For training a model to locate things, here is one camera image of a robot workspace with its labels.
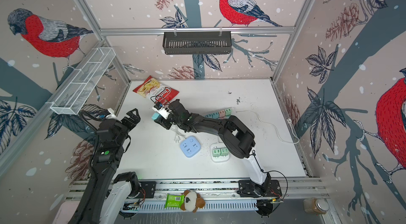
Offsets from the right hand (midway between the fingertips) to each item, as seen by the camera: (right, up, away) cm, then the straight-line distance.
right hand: (158, 118), depth 85 cm
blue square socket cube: (+18, -16, 0) cm, 24 cm away
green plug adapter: (+32, -16, -7) cm, 36 cm away
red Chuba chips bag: (-13, +17, +25) cm, 33 cm away
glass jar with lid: (+71, -32, -22) cm, 81 cm away
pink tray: (-34, -37, -19) cm, 54 cm away
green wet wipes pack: (+13, -35, -16) cm, 40 cm away
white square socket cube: (+37, -20, -4) cm, 42 cm away
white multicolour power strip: (+41, +2, +10) cm, 42 cm away
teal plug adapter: (-1, +2, -2) cm, 3 cm away
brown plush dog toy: (+21, -33, -17) cm, 43 cm away
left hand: (-10, +4, -9) cm, 15 cm away
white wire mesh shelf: (-36, +11, -14) cm, 40 cm away
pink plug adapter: (+36, +2, +8) cm, 37 cm away
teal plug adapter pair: (+32, +1, +7) cm, 33 cm away
